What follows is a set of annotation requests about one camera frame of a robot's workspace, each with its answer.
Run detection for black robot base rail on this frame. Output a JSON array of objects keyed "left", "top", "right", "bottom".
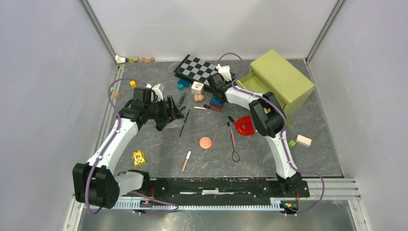
[{"left": 120, "top": 177, "right": 310, "bottom": 206}]

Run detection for wooden blocks in corner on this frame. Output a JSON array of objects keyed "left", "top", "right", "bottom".
[{"left": 115, "top": 55, "right": 155, "bottom": 65}]

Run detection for dark red lip gloss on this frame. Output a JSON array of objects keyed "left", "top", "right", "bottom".
[{"left": 204, "top": 104, "right": 222, "bottom": 113}]

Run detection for yellow number toy block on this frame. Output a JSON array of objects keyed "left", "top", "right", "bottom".
[{"left": 132, "top": 150, "right": 146, "bottom": 167}]

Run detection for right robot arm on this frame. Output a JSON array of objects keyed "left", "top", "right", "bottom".
[{"left": 207, "top": 74, "right": 302, "bottom": 196}]

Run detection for grey concealer stick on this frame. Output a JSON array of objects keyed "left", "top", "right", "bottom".
[{"left": 178, "top": 93, "right": 186, "bottom": 108}]

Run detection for round peach powder puff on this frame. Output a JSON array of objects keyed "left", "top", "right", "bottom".
[{"left": 199, "top": 137, "right": 212, "bottom": 149}]

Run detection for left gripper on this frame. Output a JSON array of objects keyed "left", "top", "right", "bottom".
[{"left": 144, "top": 95, "right": 184, "bottom": 125}]

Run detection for black white chessboard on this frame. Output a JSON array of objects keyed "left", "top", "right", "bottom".
[{"left": 174, "top": 54, "right": 218, "bottom": 93}]

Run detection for black wire loop tool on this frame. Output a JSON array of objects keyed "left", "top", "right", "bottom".
[{"left": 231, "top": 146, "right": 240, "bottom": 162}]

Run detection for white cube box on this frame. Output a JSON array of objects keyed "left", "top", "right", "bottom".
[{"left": 191, "top": 81, "right": 204, "bottom": 95}]

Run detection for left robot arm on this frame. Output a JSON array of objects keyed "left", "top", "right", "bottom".
[{"left": 72, "top": 88, "right": 184, "bottom": 215}]

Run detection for cream toy brick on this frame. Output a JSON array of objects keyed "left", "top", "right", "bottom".
[{"left": 296, "top": 134, "right": 312, "bottom": 147}]

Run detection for blue red toy brick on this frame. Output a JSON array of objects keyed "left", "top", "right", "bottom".
[{"left": 210, "top": 97, "right": 222, "bottom": 111}]

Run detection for clear plastic wrapper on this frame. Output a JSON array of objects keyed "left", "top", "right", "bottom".
[{"left": 165, "top": 120, "right": 184, "bottom": 128}]

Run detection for small wooden cube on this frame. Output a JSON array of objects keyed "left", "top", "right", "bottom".
[{"left": 112, "top": 91, "right": 121, "bottom": 100}]

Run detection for green drawer cabinet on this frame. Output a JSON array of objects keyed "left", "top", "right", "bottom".
[{"left": 237, "top": 49, "right": 315, "bottom": 115}]

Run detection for small yellow cube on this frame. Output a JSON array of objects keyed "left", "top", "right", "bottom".
[{"left": 130, "top": 81, "right": 137, "bottom": 88}]

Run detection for red toy magnet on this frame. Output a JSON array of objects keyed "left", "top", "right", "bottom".
[{"left": 235, "top": 116, "right": 255, "bottom": 136}]

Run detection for large black powder brush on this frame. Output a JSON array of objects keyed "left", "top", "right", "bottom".
[{"left": 155, "top": 124, "right": 166, "bottom": 131}]

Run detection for small green block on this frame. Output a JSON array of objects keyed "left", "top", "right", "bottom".
[{"left": 288, "top": 140, "right": 297, "bottom": 148}]

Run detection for thin pink lip pencil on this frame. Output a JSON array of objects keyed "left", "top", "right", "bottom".
[{"left": 208, "top": 133, "right": 217, "bottom": 152}]

